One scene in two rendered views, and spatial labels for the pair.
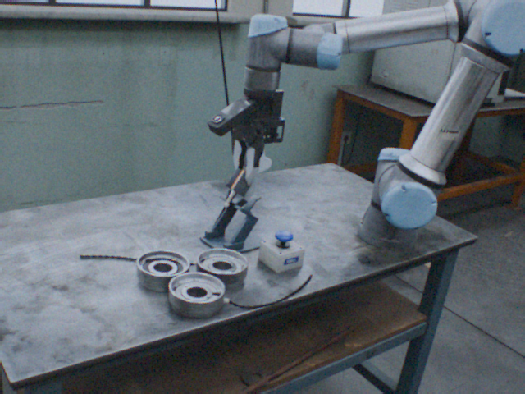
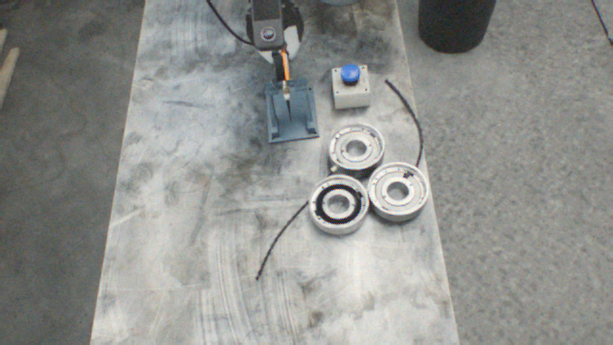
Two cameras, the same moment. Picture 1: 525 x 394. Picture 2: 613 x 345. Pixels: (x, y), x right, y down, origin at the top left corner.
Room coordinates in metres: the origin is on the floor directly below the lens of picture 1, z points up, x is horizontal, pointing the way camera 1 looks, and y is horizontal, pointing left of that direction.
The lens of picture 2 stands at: (0.71, 0.53, 1.68)
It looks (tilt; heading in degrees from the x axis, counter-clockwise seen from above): 59 degrees down; 316
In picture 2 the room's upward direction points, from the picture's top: 11 degrees counter-clockwise
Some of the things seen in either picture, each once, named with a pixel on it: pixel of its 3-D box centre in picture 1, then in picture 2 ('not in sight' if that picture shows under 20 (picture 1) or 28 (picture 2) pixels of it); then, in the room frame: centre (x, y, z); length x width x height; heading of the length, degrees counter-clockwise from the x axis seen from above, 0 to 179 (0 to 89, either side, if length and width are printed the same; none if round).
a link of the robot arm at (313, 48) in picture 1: (314, 48); not in sight; (1.24, -0.06, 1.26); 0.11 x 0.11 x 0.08; 88
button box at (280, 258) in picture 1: (283, 253); (351, 84); (1.14, -0.05, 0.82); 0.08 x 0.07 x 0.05; 129
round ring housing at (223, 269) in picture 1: (221, 269); (355, 150); (1.04, 0.07, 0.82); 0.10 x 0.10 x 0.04
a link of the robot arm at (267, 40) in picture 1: (267, 42); not in sight; (1.22, 0.04, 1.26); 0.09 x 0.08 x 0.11; 88
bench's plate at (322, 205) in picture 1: (231, 235); (268, 109); (1.26, 0.07, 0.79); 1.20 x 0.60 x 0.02; 129
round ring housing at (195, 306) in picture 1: (196, 295); (397, 193); (0.93, 0.11, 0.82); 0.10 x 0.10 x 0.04
